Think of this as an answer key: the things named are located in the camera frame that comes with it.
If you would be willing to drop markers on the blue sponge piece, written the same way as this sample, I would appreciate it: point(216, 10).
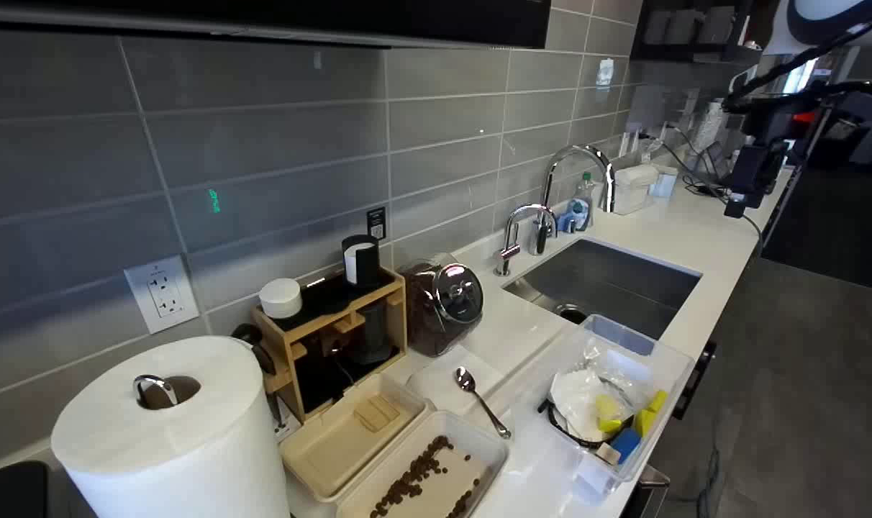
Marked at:
point(626, 443)

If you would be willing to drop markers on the flat black object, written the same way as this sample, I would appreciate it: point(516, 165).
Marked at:
point(6, 490)

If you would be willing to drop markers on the black wall outlet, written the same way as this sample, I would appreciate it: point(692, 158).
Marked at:
point(374, 221)

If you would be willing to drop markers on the white box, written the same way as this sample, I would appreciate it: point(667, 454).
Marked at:
point(636, 188)

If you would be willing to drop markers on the metal spoon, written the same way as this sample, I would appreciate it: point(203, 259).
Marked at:
point(479, 392)

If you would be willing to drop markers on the stainless steel sink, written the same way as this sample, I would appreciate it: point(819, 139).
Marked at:
point(608, 283)

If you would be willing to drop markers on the metal paper towel holder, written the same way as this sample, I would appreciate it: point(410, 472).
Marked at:
point(155, 388)

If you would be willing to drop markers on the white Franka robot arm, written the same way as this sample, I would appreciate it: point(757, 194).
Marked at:
point(827, 15)

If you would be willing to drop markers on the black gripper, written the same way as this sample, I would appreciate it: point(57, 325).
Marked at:
point(754, 172)

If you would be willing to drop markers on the small clear blue-rimmed container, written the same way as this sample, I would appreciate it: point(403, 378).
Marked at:
point(616, 335)

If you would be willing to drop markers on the clear plastic lid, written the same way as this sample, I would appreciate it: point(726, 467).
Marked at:
point(443, 382)

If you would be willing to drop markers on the small black round object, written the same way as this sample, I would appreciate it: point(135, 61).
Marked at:
point(252, 339)

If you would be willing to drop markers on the yellow sponge piece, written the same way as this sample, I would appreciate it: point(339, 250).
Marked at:
point(608, 415)
point(650, 413)

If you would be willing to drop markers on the big clear plastic lunchbox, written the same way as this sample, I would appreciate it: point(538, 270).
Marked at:
point(567, 449)

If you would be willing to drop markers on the white tray with brown crumbs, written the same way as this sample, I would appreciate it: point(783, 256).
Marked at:
point(424, 476)

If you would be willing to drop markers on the white wall outlet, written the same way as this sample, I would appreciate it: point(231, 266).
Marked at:
point(161, 290)

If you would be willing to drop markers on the dark jar with metal lid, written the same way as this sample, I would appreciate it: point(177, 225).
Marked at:
point(443, 306)

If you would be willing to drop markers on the black and white grinder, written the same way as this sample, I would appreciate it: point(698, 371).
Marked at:
point(360, 259)

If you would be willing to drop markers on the small white round cup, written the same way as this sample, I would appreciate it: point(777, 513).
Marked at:
point(279, 296)

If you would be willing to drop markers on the dark wall shelf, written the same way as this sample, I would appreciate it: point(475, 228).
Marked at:
point(695, 51)

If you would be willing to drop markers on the blue soap bottle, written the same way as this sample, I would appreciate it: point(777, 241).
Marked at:
point(575, 213)

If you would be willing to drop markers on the wooden organizer shelf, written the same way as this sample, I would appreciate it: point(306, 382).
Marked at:
point(334, 318)

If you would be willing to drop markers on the large chrome faucet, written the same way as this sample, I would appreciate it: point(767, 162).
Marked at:
point(580, 152)

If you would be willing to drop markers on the white container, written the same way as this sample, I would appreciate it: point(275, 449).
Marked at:
point(580, 397)

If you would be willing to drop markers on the white paper towel roll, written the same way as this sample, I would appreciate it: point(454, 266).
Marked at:
point(165, 440)

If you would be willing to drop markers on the small chrome faucet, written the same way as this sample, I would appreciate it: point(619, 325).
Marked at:
point(525, 231)

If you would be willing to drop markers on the wooden cutting board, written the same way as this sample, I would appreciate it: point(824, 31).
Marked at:
point(351, 434)

